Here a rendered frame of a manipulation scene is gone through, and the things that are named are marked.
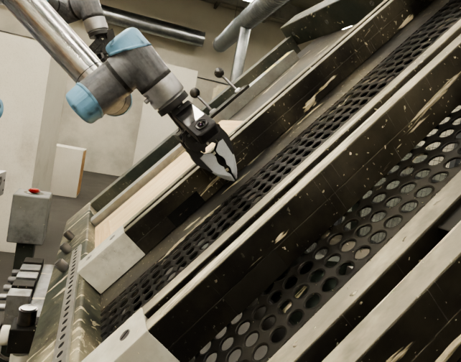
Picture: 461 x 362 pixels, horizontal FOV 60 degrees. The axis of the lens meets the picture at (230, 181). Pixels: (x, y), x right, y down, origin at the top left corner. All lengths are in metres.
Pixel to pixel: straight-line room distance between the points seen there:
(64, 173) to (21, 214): 4.75
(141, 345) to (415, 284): 0.32
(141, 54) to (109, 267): 0.44
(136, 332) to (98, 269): 0.41
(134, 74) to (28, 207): 0.92
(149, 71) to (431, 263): 0.61
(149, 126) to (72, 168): 1.72
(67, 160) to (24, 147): 2.70
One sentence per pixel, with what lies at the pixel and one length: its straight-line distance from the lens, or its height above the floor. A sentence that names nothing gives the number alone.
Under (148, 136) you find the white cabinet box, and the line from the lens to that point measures 5.06.
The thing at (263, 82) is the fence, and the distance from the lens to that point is 1.50.
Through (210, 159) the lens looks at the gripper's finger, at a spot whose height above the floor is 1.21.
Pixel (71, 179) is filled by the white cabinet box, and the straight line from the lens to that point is 6.35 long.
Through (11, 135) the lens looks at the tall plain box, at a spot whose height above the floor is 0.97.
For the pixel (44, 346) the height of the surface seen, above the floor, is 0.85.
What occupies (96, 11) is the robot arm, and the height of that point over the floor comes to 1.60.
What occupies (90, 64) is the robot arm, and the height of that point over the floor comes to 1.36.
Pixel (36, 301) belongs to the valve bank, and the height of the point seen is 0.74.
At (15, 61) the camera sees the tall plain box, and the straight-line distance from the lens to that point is 3.69.
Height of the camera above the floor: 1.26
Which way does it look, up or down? 5 degrees down
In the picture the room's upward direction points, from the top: 11 degrees clockwise
